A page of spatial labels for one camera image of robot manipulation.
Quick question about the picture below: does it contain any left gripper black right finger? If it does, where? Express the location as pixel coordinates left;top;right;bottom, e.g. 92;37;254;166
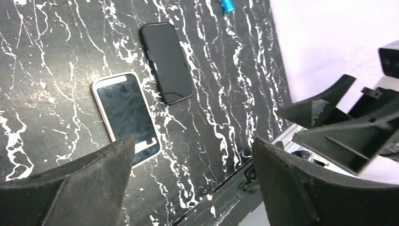
252;138;399;226

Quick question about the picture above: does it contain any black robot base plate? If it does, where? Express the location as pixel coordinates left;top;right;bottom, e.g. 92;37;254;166
174;160;263;226

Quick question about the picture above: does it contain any beige phone case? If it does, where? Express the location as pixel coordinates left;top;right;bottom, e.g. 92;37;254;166
91;73;162;166

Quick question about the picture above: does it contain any black phone case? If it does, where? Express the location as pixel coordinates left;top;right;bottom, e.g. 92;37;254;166
139;22;193;105

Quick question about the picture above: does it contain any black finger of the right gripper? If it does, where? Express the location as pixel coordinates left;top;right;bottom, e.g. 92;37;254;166
277;74;356;129
293;97;399;174

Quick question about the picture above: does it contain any blue black marker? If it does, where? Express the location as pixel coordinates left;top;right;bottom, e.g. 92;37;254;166
220;0;235;14

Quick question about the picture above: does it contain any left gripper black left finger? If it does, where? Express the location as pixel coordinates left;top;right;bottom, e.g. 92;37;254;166
0;136;135;226

